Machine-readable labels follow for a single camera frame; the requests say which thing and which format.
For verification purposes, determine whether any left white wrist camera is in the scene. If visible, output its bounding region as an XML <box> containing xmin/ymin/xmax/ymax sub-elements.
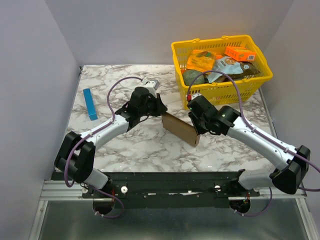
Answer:
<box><xmin>141</xmin><ymin>79</ymin><xmax>160</xmax><ymax>96</ymax></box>

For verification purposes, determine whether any long blue bar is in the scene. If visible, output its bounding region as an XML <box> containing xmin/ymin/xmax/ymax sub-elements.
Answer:
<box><xmin>83</xmin><ymin>88</ymin><xmax>98</xmax><ymax>121</ymax></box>

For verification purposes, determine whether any dark brown snack bag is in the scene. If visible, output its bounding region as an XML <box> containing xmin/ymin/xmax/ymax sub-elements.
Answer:
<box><xmin>219</xmin><ymin>62</ymin><xmax>260</xmax><ymax>80</ymax></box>

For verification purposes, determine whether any orange snack pouch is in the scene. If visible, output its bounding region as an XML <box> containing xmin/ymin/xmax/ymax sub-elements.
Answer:
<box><xmin>186</xmin><ymin>49</ymin><xmax>216</xmax><ymax>72</ymax></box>

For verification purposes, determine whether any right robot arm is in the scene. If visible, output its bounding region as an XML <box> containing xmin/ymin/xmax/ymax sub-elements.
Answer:
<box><xmin>187</xmin><ymin>93</ymin><xmax>311</xmax><ymax>196</ymax></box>

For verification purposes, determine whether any green round melon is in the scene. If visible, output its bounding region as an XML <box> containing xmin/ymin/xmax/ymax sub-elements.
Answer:
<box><xmin>182</xmin><ymin>69</ymin><xmax>205</xmax><ymax>86</ymax></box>

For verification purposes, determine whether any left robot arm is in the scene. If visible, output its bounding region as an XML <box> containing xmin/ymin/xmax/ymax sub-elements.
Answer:
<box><xmin>54</xmin><ymin>87</ymin><xmax>168</xmax><ymax>198</ymax></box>

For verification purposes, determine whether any brown cardboard box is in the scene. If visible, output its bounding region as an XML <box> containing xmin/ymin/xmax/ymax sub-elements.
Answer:
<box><xmin>161</xmin><ymin>112</ymin><xmax>200</xmax><ymax>147</ymax></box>

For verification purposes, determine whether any light blue snack bag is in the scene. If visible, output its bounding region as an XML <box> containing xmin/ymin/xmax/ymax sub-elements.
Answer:
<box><xmin>207</xmin><ymin>56</ymin><xmax>244</xmax><ymax>84</ymax></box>

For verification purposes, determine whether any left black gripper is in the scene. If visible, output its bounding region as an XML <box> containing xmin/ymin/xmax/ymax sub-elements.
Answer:
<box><xmin>139</xmin><ymin>93</ymin><xmax>168</xmax><ymax>118</ymax></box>

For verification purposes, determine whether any aluminium frame rail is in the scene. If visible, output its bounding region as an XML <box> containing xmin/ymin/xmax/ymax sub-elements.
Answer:
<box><xmin>30</xmin><ymin>180</ymin><xmax>320</xmax><ymax>240</ymax></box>

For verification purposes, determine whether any orange carton box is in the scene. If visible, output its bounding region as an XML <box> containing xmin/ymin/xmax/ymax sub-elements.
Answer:
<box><xmin>224</xmin><ymin>46</ymin><xmax>256</xmax><ymax>62</ymax></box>

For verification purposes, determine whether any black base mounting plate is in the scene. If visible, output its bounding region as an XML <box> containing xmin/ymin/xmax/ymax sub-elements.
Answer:
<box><xmin>51</xmin><ymin>169</ymin><xmax>292</xmax><ymax>210</ymax></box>

